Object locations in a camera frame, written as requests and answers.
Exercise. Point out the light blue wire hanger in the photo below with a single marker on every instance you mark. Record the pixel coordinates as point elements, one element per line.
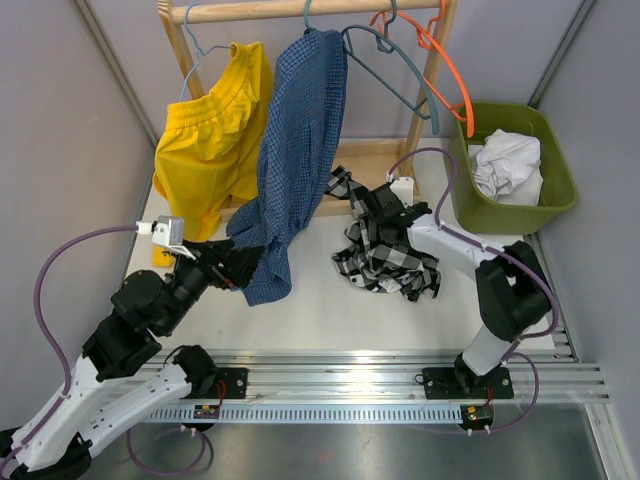
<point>192,83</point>

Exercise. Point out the wooden clothes rack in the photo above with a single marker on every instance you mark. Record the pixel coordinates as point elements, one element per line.
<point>367,158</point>

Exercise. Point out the aluminium mounting rail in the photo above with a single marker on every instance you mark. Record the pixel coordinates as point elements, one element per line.
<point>311,364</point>

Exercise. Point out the green plastic basket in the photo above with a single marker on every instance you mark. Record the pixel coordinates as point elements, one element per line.
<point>481,215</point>

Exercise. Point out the grey blue hanger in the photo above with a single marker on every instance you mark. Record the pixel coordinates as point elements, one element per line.
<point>424,107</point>

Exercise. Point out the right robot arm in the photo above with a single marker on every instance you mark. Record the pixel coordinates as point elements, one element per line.
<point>513,295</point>

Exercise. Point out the blue checked shirt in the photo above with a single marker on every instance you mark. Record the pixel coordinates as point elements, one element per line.
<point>297,151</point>

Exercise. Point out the teal hanger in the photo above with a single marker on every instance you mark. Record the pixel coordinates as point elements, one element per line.
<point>307,15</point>

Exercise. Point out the orange hanger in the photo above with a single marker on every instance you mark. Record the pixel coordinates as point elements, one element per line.
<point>433,37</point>

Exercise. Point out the black white checked shirt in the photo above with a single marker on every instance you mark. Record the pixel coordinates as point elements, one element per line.
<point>378,257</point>

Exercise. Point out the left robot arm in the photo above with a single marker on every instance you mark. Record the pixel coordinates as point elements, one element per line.
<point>76,425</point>

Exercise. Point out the yellow garment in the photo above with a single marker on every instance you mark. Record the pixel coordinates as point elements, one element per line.
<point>209,151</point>

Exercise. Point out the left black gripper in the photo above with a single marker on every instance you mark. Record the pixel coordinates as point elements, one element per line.
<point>239,263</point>

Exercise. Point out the white slotted cable duct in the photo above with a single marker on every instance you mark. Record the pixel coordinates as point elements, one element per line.
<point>240,413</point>

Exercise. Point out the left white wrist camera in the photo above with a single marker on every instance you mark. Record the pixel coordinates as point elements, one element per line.
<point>166,232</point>

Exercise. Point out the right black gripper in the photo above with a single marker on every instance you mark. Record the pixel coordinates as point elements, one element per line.
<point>375,228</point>

